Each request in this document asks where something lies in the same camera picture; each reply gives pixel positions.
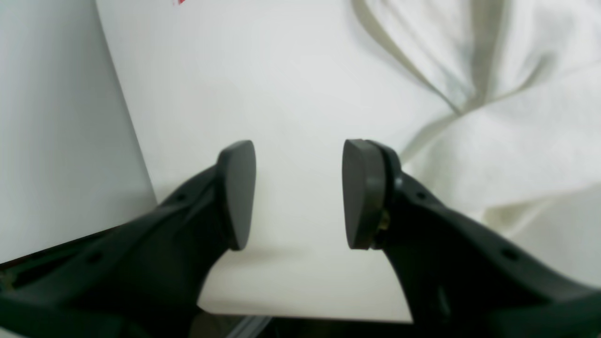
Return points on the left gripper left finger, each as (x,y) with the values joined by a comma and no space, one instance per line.
(143,280)

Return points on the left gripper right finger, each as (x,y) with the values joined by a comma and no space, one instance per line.
(459,278)

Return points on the white printed T-shirt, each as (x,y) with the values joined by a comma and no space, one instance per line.
(520,151)

